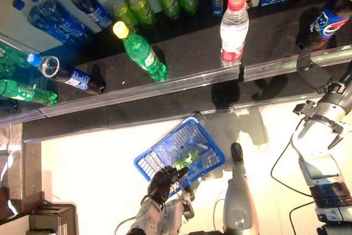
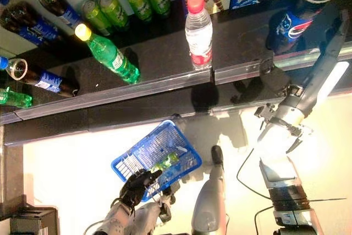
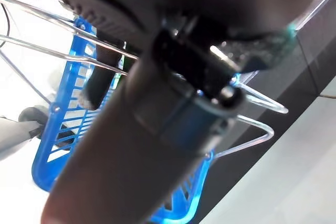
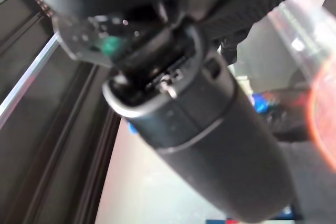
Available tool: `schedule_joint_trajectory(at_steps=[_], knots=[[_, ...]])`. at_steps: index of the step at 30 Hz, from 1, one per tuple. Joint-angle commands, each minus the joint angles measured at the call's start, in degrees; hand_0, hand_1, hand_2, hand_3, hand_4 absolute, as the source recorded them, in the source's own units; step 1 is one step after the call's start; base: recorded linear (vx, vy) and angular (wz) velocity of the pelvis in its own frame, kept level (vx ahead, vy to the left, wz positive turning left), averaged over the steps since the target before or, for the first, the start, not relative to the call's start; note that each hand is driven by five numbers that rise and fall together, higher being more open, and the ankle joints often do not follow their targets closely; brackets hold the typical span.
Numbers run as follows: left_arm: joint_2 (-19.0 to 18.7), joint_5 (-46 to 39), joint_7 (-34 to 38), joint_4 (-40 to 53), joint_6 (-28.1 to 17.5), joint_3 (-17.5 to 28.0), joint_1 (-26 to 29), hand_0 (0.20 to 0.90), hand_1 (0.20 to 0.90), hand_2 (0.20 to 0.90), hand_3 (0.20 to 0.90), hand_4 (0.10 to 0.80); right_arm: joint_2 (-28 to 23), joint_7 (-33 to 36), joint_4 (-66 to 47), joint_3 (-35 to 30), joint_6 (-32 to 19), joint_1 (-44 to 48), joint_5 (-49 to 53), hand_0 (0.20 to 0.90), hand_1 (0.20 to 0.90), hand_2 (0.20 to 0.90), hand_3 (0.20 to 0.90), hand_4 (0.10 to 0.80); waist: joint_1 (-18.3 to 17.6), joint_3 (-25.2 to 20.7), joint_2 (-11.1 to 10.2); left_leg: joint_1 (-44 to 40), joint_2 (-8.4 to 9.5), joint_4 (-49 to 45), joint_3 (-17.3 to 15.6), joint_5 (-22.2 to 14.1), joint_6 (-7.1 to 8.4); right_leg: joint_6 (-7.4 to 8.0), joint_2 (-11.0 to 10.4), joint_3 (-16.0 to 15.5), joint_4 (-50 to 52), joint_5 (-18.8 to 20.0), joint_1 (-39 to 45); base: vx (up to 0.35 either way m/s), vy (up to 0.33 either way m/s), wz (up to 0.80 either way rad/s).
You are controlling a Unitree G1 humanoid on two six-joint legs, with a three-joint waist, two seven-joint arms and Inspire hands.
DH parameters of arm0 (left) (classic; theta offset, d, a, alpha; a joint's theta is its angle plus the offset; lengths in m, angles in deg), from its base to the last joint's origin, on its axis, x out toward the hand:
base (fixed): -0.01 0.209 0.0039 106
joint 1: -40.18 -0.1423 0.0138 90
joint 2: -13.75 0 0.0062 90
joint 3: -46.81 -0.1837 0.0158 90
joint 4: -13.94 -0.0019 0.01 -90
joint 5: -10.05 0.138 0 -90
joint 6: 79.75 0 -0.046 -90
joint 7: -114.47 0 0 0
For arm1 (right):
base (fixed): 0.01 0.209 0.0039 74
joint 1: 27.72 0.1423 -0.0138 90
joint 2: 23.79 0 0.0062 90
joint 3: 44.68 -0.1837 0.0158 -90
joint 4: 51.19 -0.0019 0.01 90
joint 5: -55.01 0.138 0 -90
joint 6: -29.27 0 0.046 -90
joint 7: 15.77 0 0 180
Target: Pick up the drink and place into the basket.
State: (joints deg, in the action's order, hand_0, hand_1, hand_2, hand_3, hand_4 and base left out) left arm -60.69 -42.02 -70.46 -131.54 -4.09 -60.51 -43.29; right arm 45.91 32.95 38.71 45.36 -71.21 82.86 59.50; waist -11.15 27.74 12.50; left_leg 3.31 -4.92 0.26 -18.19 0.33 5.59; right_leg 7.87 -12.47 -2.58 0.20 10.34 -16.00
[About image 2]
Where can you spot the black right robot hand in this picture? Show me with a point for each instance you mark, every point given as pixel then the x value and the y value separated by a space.
pixel 310 86

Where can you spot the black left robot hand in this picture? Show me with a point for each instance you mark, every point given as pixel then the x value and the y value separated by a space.
pixel 137 186

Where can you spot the blue plastic shopping basket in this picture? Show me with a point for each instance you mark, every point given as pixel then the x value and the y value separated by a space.
pixel 162 142

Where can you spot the green Sprite bottle yellow cap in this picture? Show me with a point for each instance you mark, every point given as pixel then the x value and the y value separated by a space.
pixel 112 59
pixel 16 98

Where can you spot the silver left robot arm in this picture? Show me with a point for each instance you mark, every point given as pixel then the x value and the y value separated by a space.
pixel 112 219

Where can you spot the silver left robot leg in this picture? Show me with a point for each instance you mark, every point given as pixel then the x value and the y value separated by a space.
pixel 148 217

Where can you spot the silver robot leg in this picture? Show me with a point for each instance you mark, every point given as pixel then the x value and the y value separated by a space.
pixel 209 204
pixel 148 217

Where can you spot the black shelf board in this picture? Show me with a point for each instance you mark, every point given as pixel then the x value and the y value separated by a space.
pixel 110 119
pixel 165 61

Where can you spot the silver right robot leg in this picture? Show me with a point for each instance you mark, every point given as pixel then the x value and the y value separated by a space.
pixel 209 204

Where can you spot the black display unit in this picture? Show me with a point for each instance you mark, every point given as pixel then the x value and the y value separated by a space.
pixel 33 221

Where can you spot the clear water bottle red label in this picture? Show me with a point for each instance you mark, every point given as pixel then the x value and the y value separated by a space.
pixel 198 37

